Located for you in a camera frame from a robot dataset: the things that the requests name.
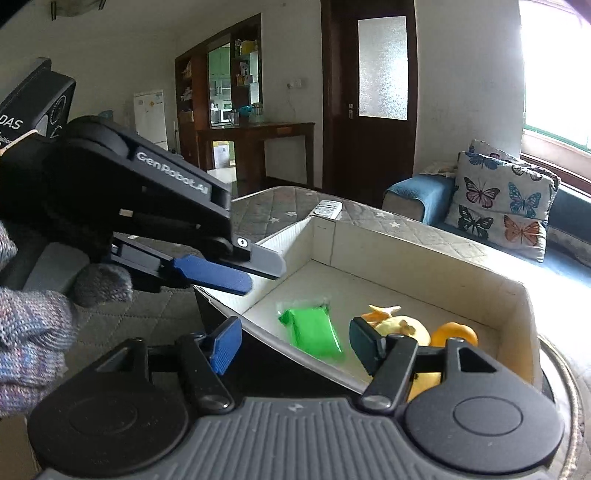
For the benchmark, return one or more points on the dark round turntable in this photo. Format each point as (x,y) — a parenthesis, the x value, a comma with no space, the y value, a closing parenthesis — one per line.
(572,415)

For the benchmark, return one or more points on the white remote control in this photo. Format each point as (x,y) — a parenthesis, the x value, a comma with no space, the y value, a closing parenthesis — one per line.
(327,209)

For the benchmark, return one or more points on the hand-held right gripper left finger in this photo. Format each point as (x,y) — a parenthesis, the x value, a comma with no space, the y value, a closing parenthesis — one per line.
(226,344)

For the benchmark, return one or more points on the person's left hand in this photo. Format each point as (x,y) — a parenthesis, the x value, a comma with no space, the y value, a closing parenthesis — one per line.
(32,332)

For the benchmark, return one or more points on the dark wooden console table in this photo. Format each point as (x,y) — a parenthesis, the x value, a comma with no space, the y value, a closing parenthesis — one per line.
(258,143)

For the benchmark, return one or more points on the butterfly print pillow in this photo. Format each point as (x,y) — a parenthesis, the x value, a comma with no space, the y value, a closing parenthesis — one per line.
(501,198)

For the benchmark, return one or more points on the yellow plush chick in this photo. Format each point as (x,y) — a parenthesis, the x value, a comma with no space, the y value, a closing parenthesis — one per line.
(406,327)

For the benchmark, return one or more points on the cardboard box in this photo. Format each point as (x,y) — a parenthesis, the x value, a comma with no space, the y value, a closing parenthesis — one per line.
(415,286)

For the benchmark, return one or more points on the bright window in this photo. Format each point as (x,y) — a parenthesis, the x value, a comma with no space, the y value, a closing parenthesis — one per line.
(558,64)

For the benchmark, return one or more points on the dark wooden door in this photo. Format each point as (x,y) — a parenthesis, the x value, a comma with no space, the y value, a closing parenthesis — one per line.
(337,115)

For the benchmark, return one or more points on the blue sofa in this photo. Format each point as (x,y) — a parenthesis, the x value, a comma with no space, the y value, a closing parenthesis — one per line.
(420,196)

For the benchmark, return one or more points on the dark wooden cabinet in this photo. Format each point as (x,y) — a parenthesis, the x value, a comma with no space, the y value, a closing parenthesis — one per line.
(194,92)

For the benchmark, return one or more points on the green plastic toy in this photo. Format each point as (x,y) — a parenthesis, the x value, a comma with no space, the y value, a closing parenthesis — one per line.
(311,330)

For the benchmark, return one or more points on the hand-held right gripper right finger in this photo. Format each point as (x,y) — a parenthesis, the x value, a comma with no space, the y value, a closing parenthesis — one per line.
(365,344)

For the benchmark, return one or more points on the ceiling lamp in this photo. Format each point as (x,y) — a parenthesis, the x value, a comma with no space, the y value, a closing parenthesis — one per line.
(76,7)

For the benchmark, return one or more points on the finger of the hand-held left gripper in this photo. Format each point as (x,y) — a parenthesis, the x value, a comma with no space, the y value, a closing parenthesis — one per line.
(263,261)
(217,276)

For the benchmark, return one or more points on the yellow plastic duck toy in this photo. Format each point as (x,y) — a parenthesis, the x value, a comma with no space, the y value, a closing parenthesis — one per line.
(455,333)

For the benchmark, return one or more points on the white refrigerator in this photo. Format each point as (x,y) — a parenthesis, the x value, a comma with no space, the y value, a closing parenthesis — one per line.
(150,120)

